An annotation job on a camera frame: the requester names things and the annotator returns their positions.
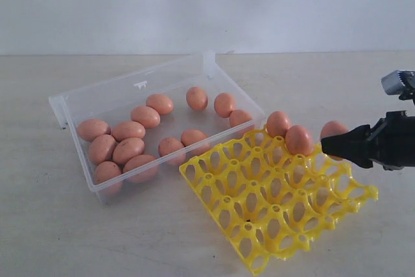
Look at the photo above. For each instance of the yellow plastic egg tray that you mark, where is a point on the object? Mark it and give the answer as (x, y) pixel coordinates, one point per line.
(269, 203)

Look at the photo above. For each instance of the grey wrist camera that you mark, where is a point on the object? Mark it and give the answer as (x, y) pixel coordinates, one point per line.
(401, 83)

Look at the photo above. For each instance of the clear plastic storage box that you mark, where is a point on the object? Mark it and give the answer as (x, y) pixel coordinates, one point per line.
(112, 101)

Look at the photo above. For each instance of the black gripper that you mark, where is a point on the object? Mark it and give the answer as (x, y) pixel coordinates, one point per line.
(390, 143)

